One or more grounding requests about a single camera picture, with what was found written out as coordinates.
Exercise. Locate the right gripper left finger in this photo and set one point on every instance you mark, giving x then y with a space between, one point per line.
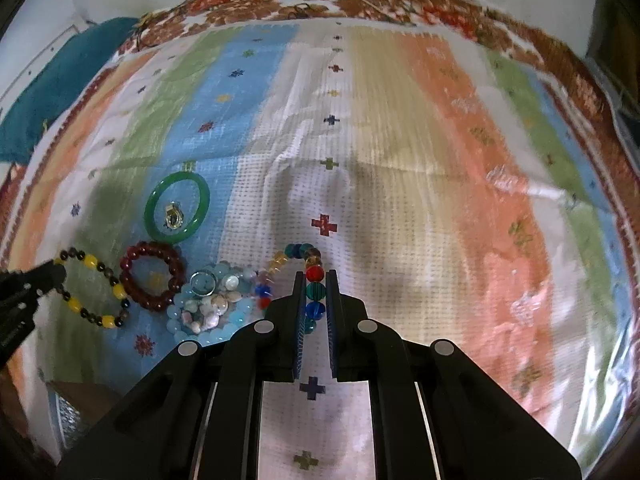
196 415

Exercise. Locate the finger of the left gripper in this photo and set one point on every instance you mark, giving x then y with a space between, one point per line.
42 279

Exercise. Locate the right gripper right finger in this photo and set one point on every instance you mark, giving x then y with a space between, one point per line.
435 413

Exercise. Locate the green jade bangle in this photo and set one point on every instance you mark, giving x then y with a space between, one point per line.
168 221

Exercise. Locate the silver metal tin box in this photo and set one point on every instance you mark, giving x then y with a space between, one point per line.
75 408

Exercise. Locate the teal pillow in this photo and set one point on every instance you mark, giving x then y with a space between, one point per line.
58 85

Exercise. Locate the striped colourful woven mat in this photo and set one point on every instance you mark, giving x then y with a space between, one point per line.
544 297

